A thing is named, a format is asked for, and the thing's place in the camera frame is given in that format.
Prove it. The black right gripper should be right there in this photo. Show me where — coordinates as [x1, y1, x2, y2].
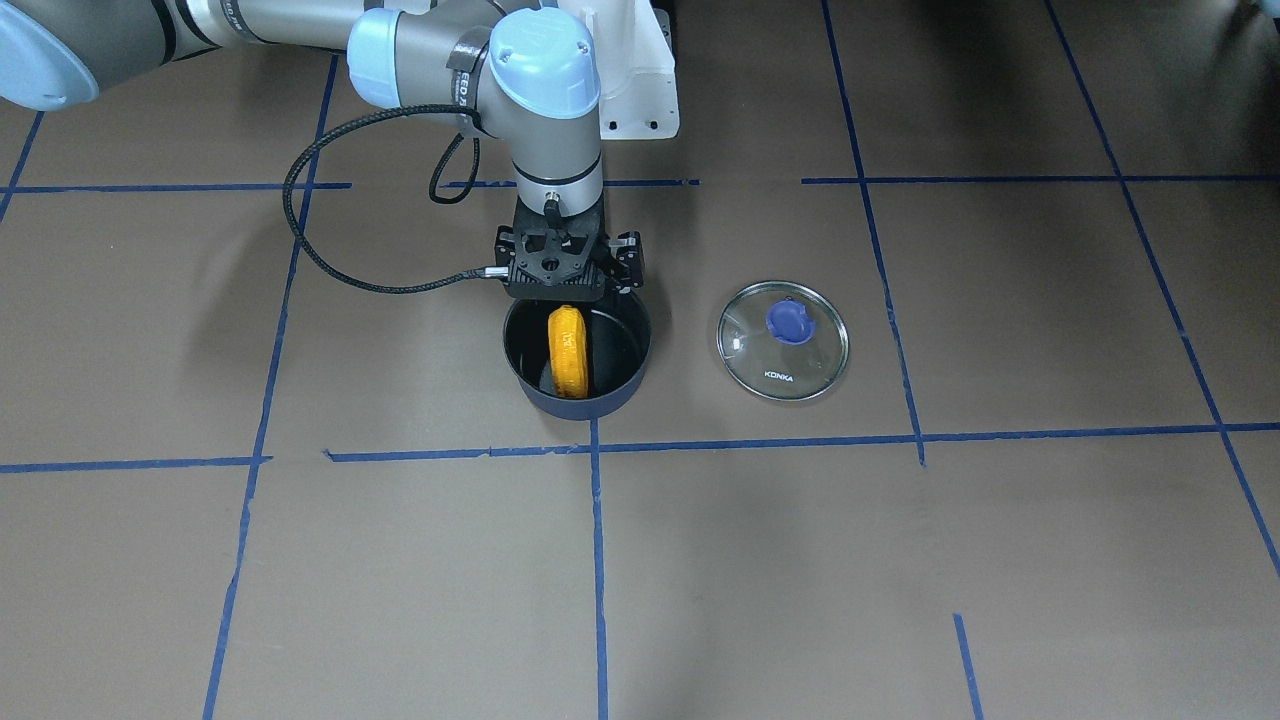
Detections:
[494, 225, 645, 293]

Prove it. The yellow toy corn cob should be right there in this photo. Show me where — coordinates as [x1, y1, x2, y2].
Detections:
[547, 304, 590, 400]

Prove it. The glass pot lid blue knob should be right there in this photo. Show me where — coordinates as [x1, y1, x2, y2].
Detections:
[716, 281, 851, 402]

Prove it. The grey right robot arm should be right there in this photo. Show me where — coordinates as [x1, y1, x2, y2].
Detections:
[1, 1, 678, 302]

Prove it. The dark blue saucepan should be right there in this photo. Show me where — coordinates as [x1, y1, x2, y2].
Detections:
[503, 293, 652, 421]

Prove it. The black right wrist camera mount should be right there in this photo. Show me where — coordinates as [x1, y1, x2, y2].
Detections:
[494, 200, 609, 304]

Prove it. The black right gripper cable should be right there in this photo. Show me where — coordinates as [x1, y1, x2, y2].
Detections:
[282, 104, 517, 297]

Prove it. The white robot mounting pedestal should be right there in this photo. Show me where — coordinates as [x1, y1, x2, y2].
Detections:
[558, 1, 681, 141]

